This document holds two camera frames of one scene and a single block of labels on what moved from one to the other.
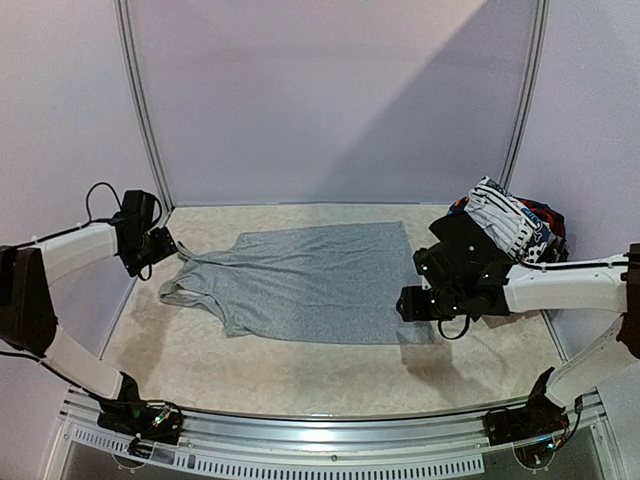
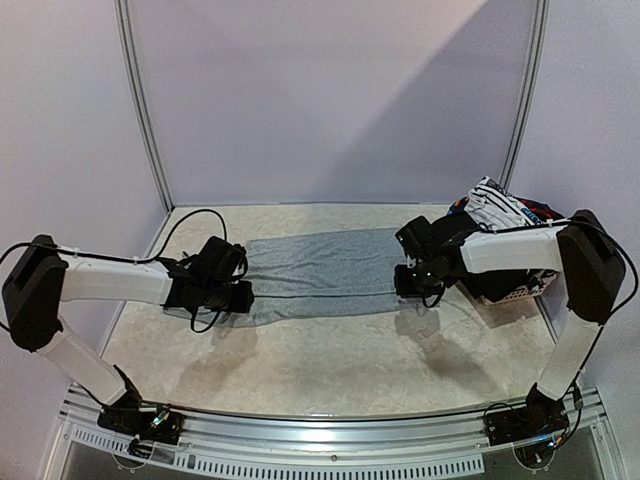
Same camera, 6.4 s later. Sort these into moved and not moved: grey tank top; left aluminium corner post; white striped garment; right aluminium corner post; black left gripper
Moved: black left gripper; grey tank top
Not moved: white striped garment; right aluminium corner post; left aluminium corner post
